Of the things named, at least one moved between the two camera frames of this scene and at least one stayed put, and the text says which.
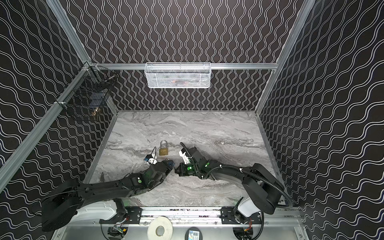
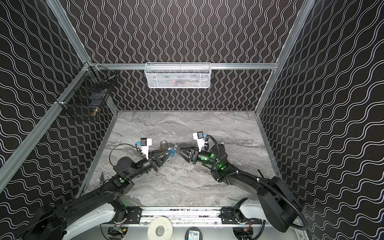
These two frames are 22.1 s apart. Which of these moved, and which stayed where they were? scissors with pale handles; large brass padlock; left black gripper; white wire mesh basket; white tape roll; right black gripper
Moved: left black gripper; right black gripper
Stayed: white tape roll; scissors with pale handles; white wire mesh basket; large brass padlock
